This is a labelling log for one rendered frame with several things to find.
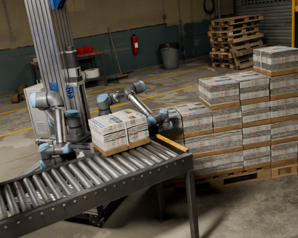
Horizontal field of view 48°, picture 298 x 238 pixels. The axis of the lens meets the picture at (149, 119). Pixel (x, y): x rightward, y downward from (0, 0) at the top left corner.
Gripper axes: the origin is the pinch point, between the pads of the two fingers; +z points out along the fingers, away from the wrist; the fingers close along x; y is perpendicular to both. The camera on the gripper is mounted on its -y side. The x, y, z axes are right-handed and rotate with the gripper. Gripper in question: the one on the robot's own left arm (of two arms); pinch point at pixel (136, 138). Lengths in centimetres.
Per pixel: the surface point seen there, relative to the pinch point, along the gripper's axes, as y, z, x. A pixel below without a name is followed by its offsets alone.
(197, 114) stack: 4, -66, -1
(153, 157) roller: 1.3, 10.3, 47.1
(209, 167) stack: -53, -73, 1
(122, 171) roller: 1, 37, 50
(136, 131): 15.0, 9.2, 23.2
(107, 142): 13.1, 34.1, 22.7
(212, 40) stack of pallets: -2, -511, -519
